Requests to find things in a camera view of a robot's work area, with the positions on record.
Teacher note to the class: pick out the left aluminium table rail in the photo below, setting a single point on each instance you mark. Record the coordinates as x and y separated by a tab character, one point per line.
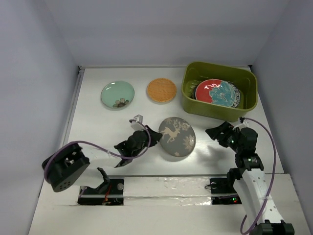
71	112

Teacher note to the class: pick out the dark teal blossom plate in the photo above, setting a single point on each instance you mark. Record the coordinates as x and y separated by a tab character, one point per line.
194	92

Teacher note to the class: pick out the grey deer plate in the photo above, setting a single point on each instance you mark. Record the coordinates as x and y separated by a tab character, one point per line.
178	139

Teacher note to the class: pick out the mint green flower plate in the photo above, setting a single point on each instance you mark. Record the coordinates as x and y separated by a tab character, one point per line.
117	94

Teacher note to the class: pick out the green plastic bin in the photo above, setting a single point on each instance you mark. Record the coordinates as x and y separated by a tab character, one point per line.
198	72

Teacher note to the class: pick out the red and teal plate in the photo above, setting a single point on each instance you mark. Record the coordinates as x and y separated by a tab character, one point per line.
216	91

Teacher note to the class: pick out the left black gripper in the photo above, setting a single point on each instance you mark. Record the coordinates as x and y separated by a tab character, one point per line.
155	137

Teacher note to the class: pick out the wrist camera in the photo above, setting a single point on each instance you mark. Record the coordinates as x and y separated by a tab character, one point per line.
136	123
243	122

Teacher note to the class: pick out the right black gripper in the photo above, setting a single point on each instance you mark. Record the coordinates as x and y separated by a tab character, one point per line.
226	128

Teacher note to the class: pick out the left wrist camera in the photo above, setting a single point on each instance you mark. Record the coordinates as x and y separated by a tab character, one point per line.
136	123

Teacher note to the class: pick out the foil covered base panel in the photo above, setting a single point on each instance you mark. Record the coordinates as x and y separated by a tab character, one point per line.
166	191

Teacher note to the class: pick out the orange woven pattern plate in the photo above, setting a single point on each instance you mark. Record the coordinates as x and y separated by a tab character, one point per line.
161	90

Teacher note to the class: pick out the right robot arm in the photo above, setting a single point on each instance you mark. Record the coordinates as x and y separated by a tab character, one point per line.
247	179

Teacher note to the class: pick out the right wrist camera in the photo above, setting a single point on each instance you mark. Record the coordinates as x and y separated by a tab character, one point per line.
243	122

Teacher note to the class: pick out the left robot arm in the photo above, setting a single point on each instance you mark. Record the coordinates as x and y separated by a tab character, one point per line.
66	165

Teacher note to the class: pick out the blue floral rim plate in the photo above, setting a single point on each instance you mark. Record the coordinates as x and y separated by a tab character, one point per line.
237	96

